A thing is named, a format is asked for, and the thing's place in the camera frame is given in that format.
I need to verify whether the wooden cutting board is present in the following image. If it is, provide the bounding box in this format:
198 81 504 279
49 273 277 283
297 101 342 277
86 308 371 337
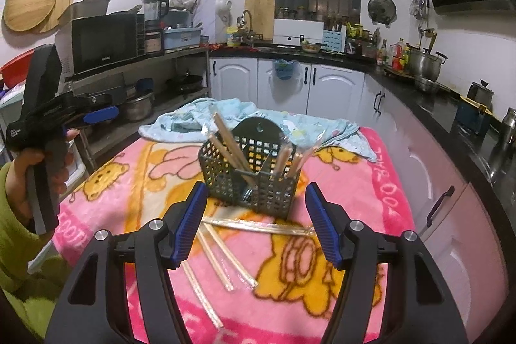
244 0 276 40

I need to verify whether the black wok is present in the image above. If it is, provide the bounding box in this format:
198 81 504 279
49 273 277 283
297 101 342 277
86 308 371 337
166 74 204 95

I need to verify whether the pile of wooden chopsticks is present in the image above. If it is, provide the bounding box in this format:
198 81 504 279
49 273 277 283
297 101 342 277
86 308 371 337
177 111 327 329

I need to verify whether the steel pot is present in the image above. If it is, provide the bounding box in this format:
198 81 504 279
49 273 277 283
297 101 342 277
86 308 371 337
123 88 156 122

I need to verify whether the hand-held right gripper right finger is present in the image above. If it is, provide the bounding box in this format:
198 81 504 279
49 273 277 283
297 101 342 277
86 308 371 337
304 182 470 344

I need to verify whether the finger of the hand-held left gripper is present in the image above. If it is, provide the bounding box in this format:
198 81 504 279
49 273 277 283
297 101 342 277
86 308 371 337
78 105 120 128
60 84 126 119

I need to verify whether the person's left forearm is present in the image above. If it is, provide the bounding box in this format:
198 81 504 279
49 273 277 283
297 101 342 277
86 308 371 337
0 162 83 344

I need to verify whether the oil bottle with red label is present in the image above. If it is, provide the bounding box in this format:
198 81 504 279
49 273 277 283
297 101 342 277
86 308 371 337
392 38 408 71

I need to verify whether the steel canister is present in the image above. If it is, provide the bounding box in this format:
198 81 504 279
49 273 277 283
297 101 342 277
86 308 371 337
501 107 516 143

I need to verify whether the light blue knife holder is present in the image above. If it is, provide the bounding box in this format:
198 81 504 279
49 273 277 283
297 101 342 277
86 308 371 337
323 30 347 52

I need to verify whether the metal storage shelf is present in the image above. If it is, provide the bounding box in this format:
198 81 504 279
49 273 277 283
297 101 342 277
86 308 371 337
64 46 211 171

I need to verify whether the row of jars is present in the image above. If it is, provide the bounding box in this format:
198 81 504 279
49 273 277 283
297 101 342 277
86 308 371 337
275 5 359 22

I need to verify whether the cluster of small hanging utensils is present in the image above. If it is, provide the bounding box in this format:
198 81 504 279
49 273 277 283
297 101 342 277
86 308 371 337
409 0 431 22

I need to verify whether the blue plastic bag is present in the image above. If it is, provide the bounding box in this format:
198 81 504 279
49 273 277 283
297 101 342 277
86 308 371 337
274 58 301 81

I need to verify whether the person's left hand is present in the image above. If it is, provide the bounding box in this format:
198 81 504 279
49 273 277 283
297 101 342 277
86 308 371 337
11 128 81 226

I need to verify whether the blender with dark jug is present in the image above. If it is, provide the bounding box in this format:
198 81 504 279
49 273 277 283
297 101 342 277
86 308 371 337
142 0 170 32

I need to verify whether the dark blue container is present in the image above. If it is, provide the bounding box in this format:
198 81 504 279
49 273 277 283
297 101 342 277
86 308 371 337
455 96 492 135

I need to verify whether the light blue towel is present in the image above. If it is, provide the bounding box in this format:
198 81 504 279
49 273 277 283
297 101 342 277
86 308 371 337
139 97 377 163

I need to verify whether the pink printed blanket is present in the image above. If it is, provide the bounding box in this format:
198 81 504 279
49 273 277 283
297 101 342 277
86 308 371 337
52 126 416 344

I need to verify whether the dark green utensil basket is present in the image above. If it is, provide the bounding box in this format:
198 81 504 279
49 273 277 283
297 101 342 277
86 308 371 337
197 117 302 220

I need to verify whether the metal kitchen faucet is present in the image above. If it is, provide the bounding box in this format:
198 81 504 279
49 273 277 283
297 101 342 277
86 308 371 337
237 9 255 46

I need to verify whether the black microwave oven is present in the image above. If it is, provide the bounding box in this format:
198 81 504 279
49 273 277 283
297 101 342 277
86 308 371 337
71 13 145 74

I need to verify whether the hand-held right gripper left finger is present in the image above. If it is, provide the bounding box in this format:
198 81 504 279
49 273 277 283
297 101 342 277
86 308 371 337
44 181 208 344

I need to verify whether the red plastic basin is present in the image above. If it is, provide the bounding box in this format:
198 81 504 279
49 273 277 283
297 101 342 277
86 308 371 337
0 48 37 87

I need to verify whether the grey plastic basin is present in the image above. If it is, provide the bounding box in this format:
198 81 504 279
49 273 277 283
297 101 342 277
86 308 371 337
58 0 110 20

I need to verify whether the dark pot lid on wall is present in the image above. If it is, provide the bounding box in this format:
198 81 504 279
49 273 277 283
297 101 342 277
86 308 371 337
367 0 398 24

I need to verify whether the steel stockpot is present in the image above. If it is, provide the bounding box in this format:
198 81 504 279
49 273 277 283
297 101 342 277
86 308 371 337
409 48 448 81

